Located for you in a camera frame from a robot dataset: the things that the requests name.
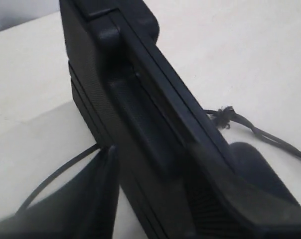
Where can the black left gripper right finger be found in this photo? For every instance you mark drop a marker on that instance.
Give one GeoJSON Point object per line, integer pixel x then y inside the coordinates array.
{"type": "Point", "coordinates": [250, 164]}

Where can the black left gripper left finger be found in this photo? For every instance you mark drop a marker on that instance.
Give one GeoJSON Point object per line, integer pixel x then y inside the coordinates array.
{"type": "Point", "coordinates": [84, 208]}

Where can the black plastic tool case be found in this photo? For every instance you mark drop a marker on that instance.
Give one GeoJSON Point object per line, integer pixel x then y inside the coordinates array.
{"type": "Point", "coordinates": [175, 164]}

